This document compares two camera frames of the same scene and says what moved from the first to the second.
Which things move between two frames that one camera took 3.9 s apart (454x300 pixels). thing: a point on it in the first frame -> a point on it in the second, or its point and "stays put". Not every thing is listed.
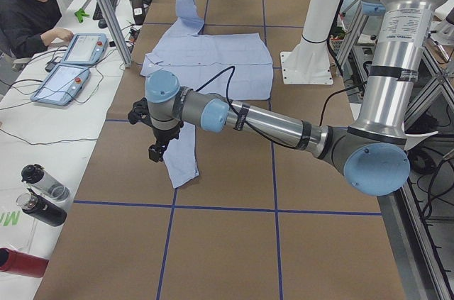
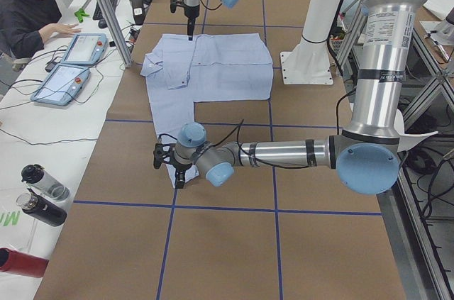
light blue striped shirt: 237,67 stays put
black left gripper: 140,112 -> 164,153
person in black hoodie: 29,13 stays put
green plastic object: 80,13 stays put
